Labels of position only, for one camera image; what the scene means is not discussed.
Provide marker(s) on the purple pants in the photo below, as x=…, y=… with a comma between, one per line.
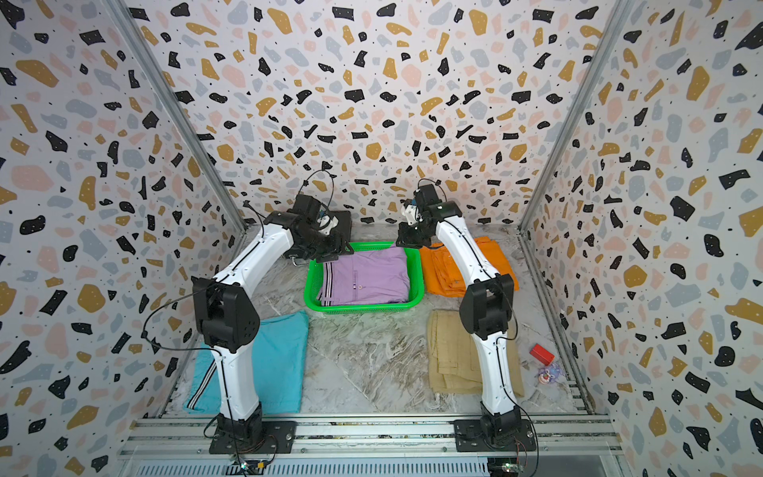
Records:
x=369, y=277

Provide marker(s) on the khaki pants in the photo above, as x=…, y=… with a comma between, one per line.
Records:
x=453, y=364

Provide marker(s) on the small red box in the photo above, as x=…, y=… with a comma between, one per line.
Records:
x=542, y=355

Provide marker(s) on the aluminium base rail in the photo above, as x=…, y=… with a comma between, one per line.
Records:
x=378, y=445

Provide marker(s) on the teal pants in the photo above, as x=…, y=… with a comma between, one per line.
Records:
x=278, y=366

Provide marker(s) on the small colourful toy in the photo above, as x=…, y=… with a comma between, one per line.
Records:
x=550, y=374

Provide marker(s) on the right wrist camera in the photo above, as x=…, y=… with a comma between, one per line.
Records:
x=411, y=214

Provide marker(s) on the black case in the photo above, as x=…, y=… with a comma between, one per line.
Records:
x=344, y=228

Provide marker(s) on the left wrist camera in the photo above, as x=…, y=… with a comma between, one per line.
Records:
x=326, y=224

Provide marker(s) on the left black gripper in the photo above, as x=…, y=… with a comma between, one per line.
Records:
x=336, y=247

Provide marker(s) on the orange pants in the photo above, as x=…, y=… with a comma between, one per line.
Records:
x=442, y=277

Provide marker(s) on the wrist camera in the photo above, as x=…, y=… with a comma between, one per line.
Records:
x=326, y=224
x=411, y=214

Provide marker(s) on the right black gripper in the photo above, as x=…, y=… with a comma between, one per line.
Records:
x=403, y=239

